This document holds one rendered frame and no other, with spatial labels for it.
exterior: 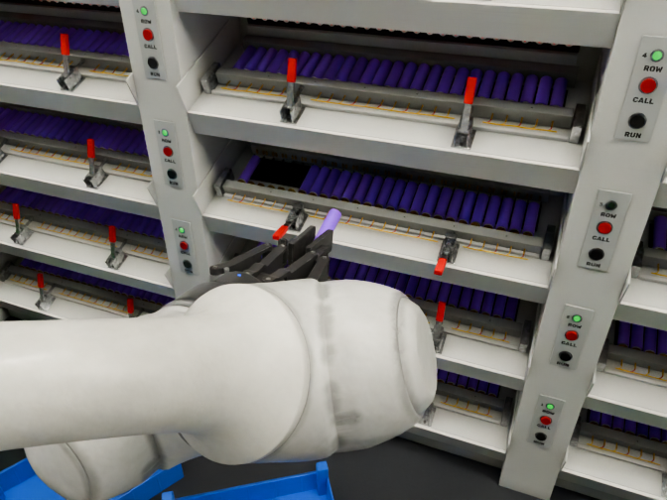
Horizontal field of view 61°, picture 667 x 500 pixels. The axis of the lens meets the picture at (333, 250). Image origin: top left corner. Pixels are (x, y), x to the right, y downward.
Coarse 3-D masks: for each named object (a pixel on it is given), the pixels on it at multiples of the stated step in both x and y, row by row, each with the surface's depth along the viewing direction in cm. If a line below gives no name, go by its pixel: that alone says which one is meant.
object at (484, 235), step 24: (240, 192) 103; (264, 192) 101; (288, 192) 101; (312, 216) 98; (360, 216) 96; (384, 216) 94; (408, 216) 94; (432, 240) 92; (480, 240) 90; (504, 240) 88; (528, 240) 88
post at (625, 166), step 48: (624, 48) 65; (624, 96) 68; (624, 144) 71; (576, 192) 76; (576, 240) 79; (624, 240) 77; (576, 288) 83; (528, 384) 96; (576, 384) 92; (528, 432) 101; (528, 480) 108
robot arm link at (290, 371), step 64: (64, 320) 25; (128, 320) 27; (192, 320) 29; (256, 320) 31; (320, 320) 32; (384, 320) 32; (0, 384) 22; (64, 384) 23; (128, 384) 24; (192, 384) 26; (256, 384) 29; (320, 384) 31; (384, 384) 31; (0, 448) 23; (256, 448) 30; (320, 448) 32
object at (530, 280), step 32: (224, 160) 107; (288, 160) 109; (224, 192) 106; (480, 192) 98; (224, 224) 103; (256, 224) 100; (320, 224) 98; (544, 224) 92; (352, 256) 97; (384, 256) 93; (416, 256) 92; (480, 256) 90; (544, 256) 87; (480, 288) 91; (512, 288) 88; (544, 288) 85
